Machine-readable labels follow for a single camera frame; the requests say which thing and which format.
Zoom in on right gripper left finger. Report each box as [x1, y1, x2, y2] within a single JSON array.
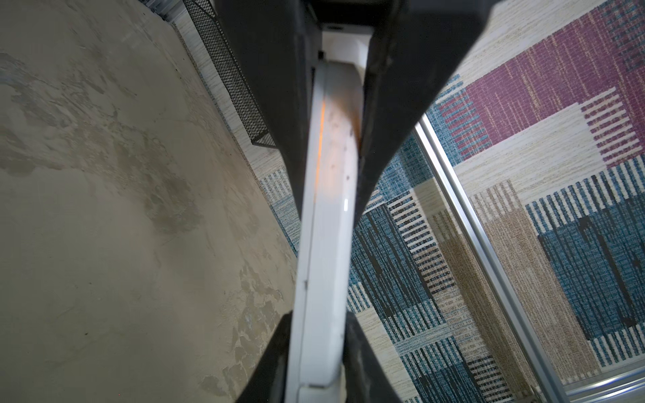
[[214, 1, 321, 208]]

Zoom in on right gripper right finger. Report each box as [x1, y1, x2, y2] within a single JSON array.
[[354, 1, 495, 219]]

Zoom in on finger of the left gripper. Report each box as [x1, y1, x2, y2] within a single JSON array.
[[236, 312, 292, 403], [343, 312, 401, 403]]

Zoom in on white remote control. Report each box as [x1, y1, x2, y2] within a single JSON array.
[[285, 24, 375, 403]]

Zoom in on black wire shelf rack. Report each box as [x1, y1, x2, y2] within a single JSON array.
[[184, 0, 276, 149]]

